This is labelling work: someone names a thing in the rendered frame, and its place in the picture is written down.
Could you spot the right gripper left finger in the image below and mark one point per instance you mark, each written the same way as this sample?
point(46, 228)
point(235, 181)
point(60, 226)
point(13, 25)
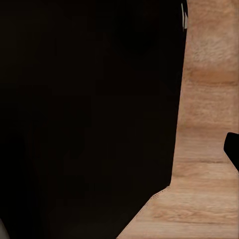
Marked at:
point(12, 148)

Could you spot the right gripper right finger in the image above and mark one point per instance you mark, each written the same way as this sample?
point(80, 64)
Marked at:
point(231, 148)

